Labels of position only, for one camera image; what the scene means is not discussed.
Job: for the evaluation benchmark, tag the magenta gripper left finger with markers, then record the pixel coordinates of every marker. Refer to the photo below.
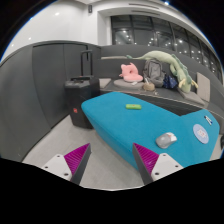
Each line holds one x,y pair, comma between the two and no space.
71,166

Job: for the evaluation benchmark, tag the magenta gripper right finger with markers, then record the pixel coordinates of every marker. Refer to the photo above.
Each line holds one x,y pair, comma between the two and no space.
153,166

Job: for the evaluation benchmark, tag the grey white computer mouse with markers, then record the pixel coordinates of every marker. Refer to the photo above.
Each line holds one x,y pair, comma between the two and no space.
165,140

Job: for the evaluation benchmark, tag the teal upholstered bench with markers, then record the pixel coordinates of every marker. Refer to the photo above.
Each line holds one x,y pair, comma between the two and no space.
120,128

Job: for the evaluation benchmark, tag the green case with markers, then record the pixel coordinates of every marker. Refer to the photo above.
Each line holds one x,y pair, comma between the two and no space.
133,106

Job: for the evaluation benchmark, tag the black rolling suitcase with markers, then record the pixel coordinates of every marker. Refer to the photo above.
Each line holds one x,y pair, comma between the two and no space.
78,90

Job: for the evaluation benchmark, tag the small brown round pouch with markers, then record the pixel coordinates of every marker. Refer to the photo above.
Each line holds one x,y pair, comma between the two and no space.
149,86

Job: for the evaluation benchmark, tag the small black white marker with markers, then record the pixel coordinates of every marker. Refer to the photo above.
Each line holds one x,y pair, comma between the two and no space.
208,119

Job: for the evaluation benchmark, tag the round grey seat cushion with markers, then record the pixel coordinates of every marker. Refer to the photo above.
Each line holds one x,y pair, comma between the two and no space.
130,85

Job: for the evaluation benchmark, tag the dark blue bag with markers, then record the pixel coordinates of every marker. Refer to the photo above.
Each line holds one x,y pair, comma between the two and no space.
169,82

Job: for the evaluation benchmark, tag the pink plush toy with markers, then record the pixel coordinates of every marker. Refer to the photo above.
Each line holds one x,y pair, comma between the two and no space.
130,73

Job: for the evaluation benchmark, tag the grey backpack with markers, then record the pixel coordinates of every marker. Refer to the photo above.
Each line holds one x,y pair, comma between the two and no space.
153,72

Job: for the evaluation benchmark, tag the grey square cushion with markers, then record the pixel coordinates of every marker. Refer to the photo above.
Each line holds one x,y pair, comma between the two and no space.
203,90

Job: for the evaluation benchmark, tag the long green plush dragon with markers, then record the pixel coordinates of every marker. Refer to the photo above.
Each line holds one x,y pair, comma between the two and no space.
177,68

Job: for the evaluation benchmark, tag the grey built-in sofa bench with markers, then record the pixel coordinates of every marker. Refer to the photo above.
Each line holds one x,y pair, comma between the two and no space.
112,57

